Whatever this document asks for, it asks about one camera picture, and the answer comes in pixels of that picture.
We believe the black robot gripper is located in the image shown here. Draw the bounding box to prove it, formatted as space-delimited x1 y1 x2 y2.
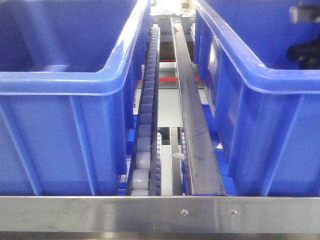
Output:
286 4 320 70

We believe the big blue bin right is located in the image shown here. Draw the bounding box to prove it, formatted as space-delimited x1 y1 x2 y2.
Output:
194 0 320 197

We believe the big blue bin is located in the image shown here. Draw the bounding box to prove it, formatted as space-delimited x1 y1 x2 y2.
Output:
0 0 150 196
194 0 320 197

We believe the lower roller conveyor track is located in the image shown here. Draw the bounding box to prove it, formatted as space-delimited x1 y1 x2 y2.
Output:
155 132 162 196

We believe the white roller conveyor track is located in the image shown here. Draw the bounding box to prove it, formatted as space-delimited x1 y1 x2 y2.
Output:
126 24 161 196

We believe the big blue bin left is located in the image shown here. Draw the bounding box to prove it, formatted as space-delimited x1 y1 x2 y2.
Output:
0 0 150 196

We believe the steel divider guide rail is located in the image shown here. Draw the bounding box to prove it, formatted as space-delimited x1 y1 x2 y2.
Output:
170 17 226 196

